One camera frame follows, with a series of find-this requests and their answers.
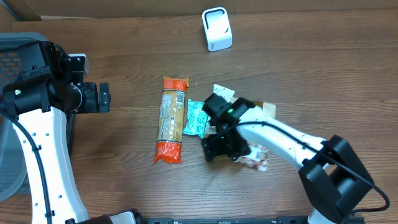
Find beige PanTree snack pouch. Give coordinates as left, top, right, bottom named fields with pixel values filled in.
left=235, top=101, right=276, bottom=172

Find teal snack packet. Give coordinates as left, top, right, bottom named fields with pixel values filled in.
left=183, top=99, right=208, bottom=139

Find white cream tube gold cap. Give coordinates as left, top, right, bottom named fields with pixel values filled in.
left=205, top=83, right=236, bottom=136

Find orange spaghetti packet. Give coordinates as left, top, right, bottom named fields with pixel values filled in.
left=153, top=76, right=189, bottom=164

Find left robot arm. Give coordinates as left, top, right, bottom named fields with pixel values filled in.
left=1, top=40, right=137, bottom=224

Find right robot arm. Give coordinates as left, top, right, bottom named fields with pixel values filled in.
left=202, top=93, right=374, bottom=223

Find white barcode scanner stand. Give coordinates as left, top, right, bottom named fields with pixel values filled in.
left=201, top=7, right=233, bottom=52

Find grey plastic mesh basket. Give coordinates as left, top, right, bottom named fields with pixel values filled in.
left=0, top=32, right=77, bottom=202

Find cardboard back panel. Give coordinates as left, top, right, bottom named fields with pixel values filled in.
left=5, top=0, right=397, bottom=21

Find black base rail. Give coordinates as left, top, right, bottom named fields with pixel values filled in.
left=136, top=216, right=365, bottom=224

